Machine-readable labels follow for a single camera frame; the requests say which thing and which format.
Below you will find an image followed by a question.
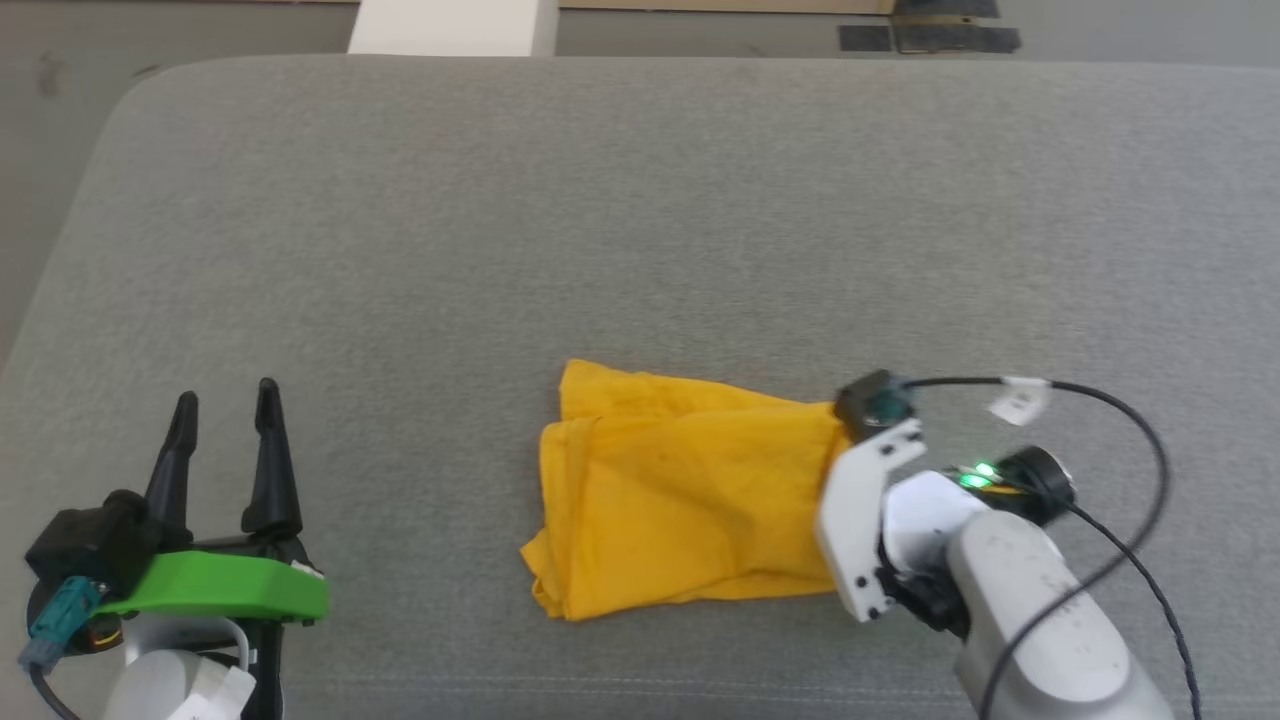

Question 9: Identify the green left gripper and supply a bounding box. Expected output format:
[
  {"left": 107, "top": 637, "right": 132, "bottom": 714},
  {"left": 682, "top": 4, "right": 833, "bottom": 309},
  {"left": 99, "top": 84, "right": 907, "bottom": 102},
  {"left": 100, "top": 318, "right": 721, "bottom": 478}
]
[{"left": 95, "top": 378, "right": 331, "bottom": 626}]

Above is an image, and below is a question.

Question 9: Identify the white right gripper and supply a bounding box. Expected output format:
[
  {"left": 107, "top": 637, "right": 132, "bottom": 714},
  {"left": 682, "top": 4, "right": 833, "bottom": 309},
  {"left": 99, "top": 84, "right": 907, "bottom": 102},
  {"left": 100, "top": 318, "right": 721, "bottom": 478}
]
[{"left": 815, "top": 418, "right": 926, "bottom": 623}]

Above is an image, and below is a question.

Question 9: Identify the yellow t-shirt garment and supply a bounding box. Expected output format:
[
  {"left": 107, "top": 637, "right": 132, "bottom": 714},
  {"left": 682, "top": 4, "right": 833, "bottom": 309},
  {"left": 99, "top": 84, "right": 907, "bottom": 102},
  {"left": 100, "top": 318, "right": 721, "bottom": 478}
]
[{"left": 520, "top": 358, "right": 851, "bottom": 623}]

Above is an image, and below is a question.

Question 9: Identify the large black floor mat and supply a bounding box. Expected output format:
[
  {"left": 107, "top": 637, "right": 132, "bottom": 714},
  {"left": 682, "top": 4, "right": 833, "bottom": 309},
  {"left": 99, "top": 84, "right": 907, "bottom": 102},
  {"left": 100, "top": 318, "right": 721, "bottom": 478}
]
[{"left": 892, "top": 0, "right": 1021, "bottom": 55}]

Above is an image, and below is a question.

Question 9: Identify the white square pillar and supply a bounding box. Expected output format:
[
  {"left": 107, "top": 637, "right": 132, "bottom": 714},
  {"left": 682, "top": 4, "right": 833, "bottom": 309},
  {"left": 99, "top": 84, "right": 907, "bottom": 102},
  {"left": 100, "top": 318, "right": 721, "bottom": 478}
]
[{"left": 347, "top": 0, "right": 559, "bottom": 57}]

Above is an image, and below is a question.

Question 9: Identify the white cable label tag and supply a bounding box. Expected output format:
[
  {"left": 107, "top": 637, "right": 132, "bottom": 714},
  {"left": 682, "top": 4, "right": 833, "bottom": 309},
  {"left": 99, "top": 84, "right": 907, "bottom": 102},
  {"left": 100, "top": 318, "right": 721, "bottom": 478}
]
[{"left": 988, "top": 377, "right": 1051, "bottom": 426}]

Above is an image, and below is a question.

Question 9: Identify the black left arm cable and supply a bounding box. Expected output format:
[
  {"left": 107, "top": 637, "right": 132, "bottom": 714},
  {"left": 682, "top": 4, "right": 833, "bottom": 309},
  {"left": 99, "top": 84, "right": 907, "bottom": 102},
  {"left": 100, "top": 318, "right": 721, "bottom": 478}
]
[{"left": 20, "top": 578, "right": 101, "bottom": 720}]

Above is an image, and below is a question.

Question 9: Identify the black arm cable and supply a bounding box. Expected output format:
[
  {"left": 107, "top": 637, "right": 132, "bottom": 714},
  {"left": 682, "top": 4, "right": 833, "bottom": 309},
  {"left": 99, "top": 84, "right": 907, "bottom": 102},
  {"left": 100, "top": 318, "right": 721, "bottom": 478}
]
[
  {"left": 20, "top": 578, "right": 101, "bottom": 720},
  {"left": 900, "top": 375, "right": 1201, "bottom": 720}
]

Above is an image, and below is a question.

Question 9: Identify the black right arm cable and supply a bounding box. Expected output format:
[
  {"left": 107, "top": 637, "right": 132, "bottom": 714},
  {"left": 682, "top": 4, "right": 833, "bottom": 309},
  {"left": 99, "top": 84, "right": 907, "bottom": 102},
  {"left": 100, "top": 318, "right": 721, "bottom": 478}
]
[{"left": 900, "top": 375, "right": 1201, "bottom": 720}]

